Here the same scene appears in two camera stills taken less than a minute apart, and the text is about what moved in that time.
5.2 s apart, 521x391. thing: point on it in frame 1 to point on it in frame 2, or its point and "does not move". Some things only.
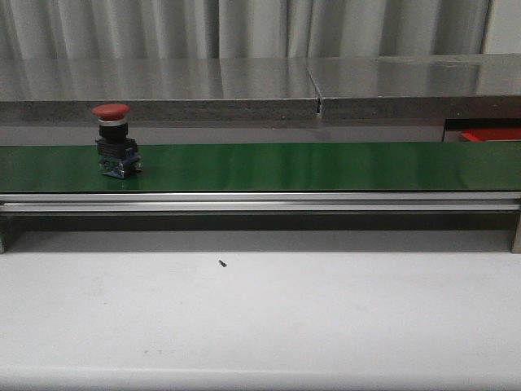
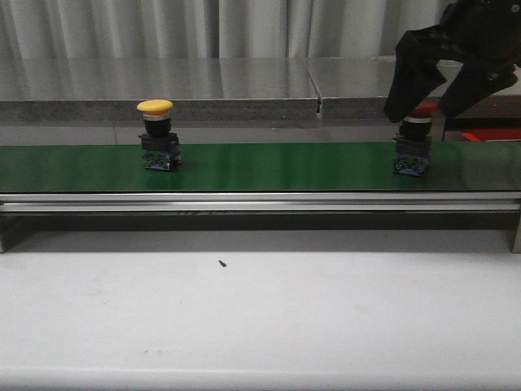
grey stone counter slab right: x=418 y=88 does not move
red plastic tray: x=483 y=134 does not move
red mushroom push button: x=118 y=155 to x=413 y=142
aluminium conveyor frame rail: x=263 y=202 does not move
